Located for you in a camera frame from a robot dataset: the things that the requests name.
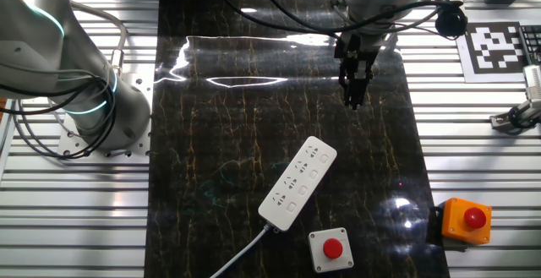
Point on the silver camera on bracket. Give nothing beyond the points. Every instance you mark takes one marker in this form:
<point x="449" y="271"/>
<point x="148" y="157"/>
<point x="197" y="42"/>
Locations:
<point x="533" y="83"/>

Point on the black keyboard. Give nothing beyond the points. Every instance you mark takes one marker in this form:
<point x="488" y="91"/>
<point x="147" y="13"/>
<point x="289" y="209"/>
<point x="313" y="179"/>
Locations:
<point x="532" y="41"/>

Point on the white four-socket power strip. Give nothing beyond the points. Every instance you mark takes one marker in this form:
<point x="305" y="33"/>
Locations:
<point x="298" y="183"/>

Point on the grey box red button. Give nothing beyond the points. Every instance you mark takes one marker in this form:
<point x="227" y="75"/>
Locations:
<point x="331" y="249"/>

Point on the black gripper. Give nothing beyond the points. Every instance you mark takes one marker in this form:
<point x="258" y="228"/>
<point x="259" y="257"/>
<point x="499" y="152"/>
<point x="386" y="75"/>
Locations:
<point x="357" y="47"/>

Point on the black marble pattern mat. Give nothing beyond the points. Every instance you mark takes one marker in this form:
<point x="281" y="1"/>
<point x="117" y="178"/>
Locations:
<point x="236" y="143"/>

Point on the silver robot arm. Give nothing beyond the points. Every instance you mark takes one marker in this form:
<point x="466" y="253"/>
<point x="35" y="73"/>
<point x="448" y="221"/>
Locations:
<point x="42" y="37"/>

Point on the orange box red button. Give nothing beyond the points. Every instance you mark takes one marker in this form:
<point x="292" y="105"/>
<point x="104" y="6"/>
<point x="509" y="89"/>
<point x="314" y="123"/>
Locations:
<point x="465" y="221"/>

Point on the black white fiducial marker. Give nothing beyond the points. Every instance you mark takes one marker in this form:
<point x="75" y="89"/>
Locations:
<point x="492" y="50"/>

